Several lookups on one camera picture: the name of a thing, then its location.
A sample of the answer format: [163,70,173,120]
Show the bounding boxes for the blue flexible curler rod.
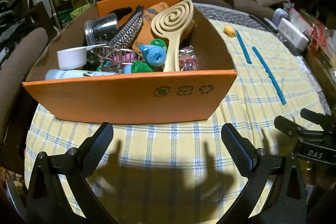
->
[235,30,252,64]

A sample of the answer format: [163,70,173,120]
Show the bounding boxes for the white spray bottle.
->
[45,69,116,81]

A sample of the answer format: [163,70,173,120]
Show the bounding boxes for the white bottle cap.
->
[57,44,106,70]

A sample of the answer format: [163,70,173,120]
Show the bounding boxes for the yellow hair roller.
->
[223,26,236,38]

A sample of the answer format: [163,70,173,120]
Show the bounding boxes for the bag of colourful hair ties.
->
[178,46,198,72]

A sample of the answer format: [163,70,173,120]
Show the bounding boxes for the green hair roller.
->
[131,61,154,73]

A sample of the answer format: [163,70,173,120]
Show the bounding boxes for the pink hair roller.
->
[112,52,142,64]

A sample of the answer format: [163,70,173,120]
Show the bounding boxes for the clear jar black hair ties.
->
[84,12,120,47]

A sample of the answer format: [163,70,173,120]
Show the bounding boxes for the black patterned headband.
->
[106,6,143,49]

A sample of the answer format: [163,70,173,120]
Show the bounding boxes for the blue hair roller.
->
[139,45,166,67]

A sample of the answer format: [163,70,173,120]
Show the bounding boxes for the orange patterned cloth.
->
[132,2,169,52]

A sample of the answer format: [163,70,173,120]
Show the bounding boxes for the cream spiral hairbrush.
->
[151,0,194,72]

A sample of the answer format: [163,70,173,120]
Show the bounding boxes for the yellow plaid cloth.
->
[25,19,324,223]

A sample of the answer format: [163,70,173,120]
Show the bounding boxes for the white tissue box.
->
[277,18,309,52]

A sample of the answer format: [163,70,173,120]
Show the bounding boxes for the orange cardboard box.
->
[23,0,237,124]

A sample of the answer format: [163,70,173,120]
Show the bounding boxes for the black remote control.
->
[249,14,278,34]

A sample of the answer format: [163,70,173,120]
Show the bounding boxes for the purple round container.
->
[272,8,288,27]

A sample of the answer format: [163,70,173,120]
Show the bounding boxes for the grey pebble pattern cloth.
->
[195,3,285,40]

